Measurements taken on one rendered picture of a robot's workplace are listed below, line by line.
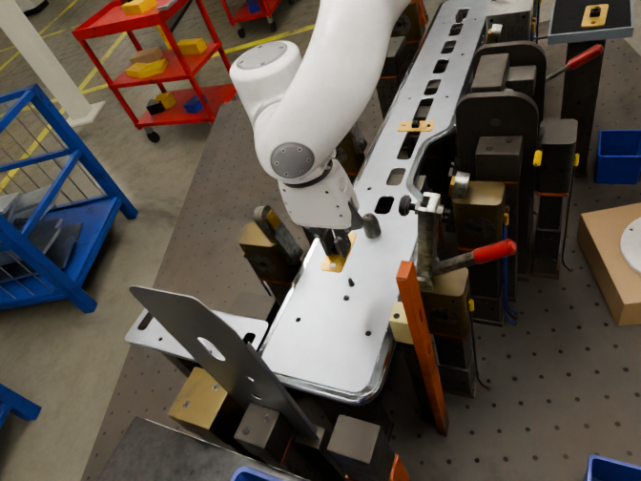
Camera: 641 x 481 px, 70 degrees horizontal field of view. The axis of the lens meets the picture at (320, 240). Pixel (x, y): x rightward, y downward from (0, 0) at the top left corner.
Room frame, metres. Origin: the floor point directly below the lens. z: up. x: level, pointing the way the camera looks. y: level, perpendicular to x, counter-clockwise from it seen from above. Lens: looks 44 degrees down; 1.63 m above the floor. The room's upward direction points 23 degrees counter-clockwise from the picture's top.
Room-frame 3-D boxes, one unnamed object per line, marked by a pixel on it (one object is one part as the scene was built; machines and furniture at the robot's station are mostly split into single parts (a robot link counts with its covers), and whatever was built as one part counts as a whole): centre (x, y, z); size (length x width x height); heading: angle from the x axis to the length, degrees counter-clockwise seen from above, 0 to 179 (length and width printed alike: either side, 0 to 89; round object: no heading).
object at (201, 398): (0.39, 0.25, 0.88); 0.08 x 0.08 x 0.36; 51
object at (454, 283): (0.41, -0.16, 0.87); 0.10 x 0.07 x 0.35; 51
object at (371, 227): (0.62, -0.10, 1.02); 0.03 x 0.03 x 0.07
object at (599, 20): (0.76, -0.65, 1.17); 0.08 x 0.04 x 0.01; 137
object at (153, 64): (3.44, 0.51, 0.49); 0.81 x 0.46 x 0.98; 55
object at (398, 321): (0.38, -0.07, 0.88); 0.04 x 0.04 x 0.37; 51
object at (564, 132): (0.58, -0.47, 0.89); 0.09 x 0.08 x 0.38; 51
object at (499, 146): (0.58, -0.34, 0.91); 0.07 x 0.05 x 0.42; 51
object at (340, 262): (0.52, -0.02, 1.10); 0.08 x 0.04 x 0.01; 141
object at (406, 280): (0.35, -0.08, 0.95); 0.03 x 0.01 x 0.50; 141
